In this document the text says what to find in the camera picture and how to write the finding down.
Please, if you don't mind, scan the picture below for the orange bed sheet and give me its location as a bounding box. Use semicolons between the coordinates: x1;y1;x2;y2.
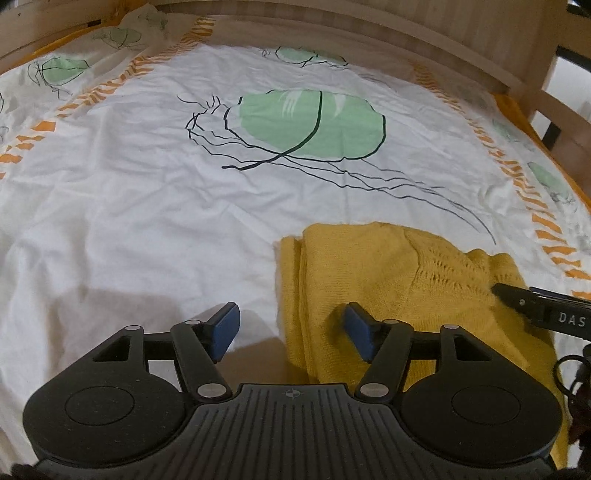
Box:
492;91;591;206

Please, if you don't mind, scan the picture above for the yellow knit sweater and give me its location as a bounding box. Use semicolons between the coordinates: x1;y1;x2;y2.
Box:
276;222;570;468

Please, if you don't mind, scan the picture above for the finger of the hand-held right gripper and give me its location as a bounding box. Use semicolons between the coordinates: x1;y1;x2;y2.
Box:
491;281;548;326

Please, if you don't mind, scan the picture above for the wooden bed frame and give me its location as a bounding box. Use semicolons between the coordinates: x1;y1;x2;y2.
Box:
0;0;591;185

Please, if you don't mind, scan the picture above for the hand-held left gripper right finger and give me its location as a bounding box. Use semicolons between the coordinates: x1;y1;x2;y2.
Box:
345;302;506;401

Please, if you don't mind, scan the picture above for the white printed duvet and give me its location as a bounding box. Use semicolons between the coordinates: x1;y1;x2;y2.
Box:
0;14;591;462

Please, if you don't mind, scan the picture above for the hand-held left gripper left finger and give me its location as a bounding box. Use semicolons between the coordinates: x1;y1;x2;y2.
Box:
78;302;242;401

